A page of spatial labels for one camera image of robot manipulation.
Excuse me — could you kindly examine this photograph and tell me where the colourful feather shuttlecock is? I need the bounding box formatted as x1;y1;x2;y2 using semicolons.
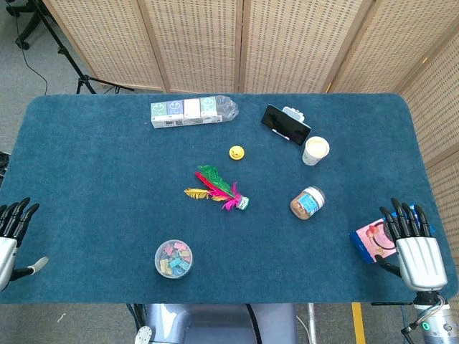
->
184;164;251;212

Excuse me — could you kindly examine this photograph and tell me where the white paper cup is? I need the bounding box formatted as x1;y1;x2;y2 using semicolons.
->
302;135;331;166

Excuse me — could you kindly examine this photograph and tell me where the black smartphone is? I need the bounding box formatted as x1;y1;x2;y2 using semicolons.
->
260;104;312;146

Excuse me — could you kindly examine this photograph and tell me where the blue table mat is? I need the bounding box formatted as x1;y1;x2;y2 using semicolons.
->
0;92;449;305

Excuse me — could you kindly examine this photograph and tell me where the black tripod stand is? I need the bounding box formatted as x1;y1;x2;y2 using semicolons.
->
32;0;136;95

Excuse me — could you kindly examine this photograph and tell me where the black office chair base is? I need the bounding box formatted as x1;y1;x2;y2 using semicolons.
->
5;0;41;50

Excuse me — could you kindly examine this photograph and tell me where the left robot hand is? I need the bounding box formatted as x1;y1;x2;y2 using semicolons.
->
0;197;49;292

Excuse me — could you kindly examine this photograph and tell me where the tissue pack multipack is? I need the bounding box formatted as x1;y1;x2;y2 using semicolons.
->
150;95;220;130

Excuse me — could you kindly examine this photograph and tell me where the clear plastic bottle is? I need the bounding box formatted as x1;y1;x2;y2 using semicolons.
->
214;95;240;124

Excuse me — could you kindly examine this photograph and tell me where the pink blue cookie box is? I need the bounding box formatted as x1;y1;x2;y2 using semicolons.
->
349;204;430;265

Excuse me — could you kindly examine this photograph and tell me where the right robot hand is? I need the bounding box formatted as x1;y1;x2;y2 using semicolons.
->
374;198;448;292

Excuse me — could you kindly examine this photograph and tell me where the glass jar with blue label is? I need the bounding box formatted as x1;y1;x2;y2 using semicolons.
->
290;185;326;221

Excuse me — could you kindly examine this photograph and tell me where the black cable on floor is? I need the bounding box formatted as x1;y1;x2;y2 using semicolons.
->
14;34;49;96

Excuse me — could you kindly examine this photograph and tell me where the grey robot torso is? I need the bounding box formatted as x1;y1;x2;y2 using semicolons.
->
134;303;298;344

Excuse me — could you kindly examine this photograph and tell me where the bowl of coloured erasers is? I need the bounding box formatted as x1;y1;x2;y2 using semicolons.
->
154;239;194;279

